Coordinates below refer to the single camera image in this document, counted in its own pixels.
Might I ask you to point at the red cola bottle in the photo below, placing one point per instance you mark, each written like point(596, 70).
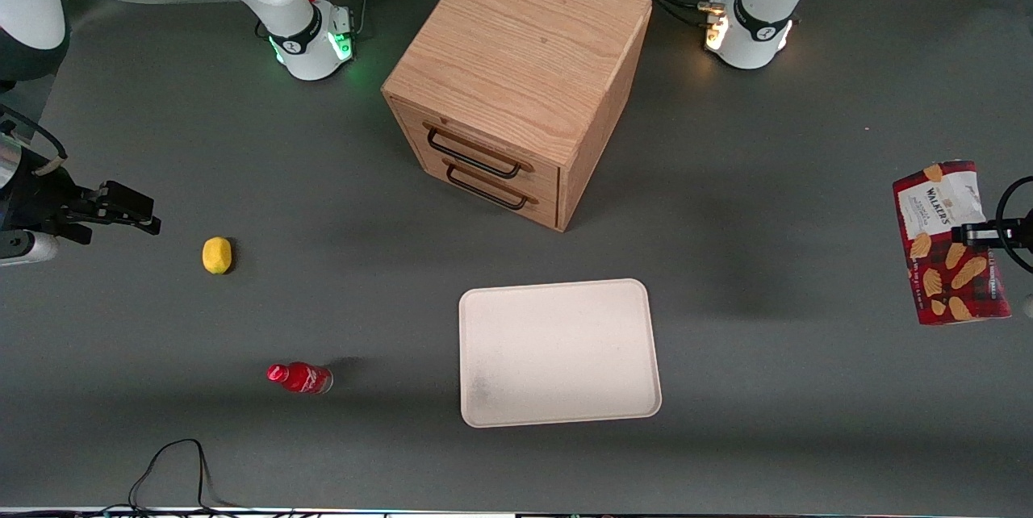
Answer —
point(300, 378)

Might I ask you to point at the yellow lemon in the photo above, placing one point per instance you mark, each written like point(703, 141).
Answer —
point(216, 255)

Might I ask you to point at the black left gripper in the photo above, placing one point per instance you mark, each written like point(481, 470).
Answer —
point(1018, 235)

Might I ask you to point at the beige rectangular plastic tray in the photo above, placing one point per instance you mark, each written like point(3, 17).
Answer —
point(557, 352)

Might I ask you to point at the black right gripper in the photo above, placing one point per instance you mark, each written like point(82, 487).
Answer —
point(39, 197)

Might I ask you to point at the red tartan cookie box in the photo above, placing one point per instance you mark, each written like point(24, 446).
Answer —
point(960, 284)

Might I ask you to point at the wooden drawer cabinet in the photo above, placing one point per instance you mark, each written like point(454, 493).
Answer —
point(516, 34)

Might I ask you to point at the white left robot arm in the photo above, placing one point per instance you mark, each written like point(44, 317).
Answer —
point(759, 26)

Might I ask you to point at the wooden drawer front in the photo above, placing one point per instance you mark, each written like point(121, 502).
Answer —
point(541, 207)
point(549, 175)

